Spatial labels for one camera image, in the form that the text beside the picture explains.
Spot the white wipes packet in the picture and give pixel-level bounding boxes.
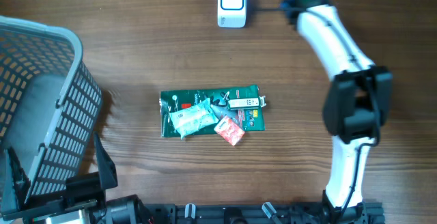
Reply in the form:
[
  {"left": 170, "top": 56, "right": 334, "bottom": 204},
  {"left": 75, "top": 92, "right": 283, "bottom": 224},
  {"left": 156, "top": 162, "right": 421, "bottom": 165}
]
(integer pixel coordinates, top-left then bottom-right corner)
[{"left": 170, "top": 98, "right": 219, "bottom": 139}]

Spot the red white snack packet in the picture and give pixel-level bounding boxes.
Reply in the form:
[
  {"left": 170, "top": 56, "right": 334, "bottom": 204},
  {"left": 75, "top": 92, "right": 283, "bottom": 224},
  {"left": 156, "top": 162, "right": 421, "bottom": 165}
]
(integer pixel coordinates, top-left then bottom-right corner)
[{"left": 214, "top": 116, "right": 245, "bottom": 146}]

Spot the green 3M glove package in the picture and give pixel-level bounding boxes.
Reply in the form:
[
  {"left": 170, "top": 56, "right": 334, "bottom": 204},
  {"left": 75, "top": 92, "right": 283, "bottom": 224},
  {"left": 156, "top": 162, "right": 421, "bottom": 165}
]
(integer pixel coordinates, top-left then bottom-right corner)
[{"left": 160, "top": 85, "right": 266, "bottom": 137}]

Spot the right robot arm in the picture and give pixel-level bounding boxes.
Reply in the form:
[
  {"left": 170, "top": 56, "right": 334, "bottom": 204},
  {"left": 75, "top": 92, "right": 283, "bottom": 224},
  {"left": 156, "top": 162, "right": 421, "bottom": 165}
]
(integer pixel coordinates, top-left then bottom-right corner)
[{"left": 280, "top": 0, "right": 393, "bottom": 223}]

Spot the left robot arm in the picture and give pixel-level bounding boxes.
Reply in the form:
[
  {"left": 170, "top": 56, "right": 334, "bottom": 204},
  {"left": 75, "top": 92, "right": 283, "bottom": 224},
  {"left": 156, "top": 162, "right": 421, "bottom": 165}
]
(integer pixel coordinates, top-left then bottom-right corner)
[{"left": 1, "top": 132, "right": 155, "bottom": 224}]

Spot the white barcode scanner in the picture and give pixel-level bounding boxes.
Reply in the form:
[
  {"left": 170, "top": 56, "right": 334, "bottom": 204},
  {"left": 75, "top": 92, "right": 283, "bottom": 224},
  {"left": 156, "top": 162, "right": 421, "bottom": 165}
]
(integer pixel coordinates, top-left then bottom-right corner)
[{"left": 217, "top": 0, "right": 247, "bottom": 28}]

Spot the grey plastic mesh basket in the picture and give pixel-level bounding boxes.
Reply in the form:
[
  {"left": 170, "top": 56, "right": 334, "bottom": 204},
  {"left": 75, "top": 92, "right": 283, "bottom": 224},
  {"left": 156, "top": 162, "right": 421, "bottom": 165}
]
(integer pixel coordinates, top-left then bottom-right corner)
[{"left": 1, "top": 16, "right": 102, "bottom": 204}]

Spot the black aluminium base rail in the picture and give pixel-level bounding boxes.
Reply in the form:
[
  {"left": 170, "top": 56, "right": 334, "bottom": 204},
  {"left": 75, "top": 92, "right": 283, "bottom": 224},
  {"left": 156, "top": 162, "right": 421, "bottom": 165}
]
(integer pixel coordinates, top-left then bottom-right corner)
[{"left": 146, "top": 202, "right": 386, "bottom": 224}]

